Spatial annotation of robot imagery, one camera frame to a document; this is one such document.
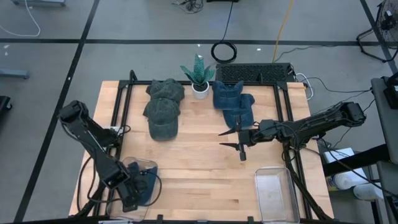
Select coiled black cable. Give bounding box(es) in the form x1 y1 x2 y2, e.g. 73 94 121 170
210 0 238 64

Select yellow cable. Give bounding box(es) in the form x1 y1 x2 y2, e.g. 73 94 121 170
272 0 295 63

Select black aluminium table frame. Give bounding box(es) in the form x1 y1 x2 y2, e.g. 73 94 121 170
74 70 335 223

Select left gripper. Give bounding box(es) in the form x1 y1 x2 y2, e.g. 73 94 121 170
119 174 150 213

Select grey side desk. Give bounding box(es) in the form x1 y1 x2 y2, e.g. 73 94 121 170
371 73 398 224

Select tangled black cables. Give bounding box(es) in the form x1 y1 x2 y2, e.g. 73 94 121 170
170 0 205 14

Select white paper sheets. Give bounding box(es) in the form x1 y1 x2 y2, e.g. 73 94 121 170
322 147 356 165

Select clear plastic bin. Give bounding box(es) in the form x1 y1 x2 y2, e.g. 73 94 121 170
107 157 159 222
254 166 301 224

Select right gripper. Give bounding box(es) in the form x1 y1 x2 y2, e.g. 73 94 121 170
218 114 261 162

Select black floor fan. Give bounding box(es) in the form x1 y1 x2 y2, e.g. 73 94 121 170
356 0 398 63

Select snake plant in white pot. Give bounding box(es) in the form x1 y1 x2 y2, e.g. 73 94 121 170
179 53 216 100

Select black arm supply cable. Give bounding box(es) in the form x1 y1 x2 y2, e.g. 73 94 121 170
76 154 108 215

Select white looped cable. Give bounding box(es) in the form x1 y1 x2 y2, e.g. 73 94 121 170
295 73 315 101

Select white paper towel roll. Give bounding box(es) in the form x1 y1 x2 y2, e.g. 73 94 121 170
333 169 370 191

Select grey furniture foot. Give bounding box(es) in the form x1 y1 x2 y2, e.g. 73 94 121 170
0 68 30 80

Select blue denim cap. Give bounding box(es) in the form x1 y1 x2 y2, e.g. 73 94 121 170
127 161 159 207
222 93 256 130
212 80 244 110

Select white floor cable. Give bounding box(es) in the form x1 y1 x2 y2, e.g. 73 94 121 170
0 0 42 37

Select black caster object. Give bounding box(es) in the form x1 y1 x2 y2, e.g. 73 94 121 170
0 95 13 112

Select green washed cap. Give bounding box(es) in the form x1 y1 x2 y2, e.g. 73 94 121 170
142 98 182 141
145 78 186 105

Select black box device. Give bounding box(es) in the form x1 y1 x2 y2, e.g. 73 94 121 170
382 72 398 110

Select grey furniture base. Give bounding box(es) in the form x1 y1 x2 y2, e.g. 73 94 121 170
11 0 67 7

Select black perforated metal box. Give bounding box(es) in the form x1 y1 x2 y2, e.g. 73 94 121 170
215 62 296 83

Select black shelf bar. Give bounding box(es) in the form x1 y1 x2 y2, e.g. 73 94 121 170
322 144 391 177

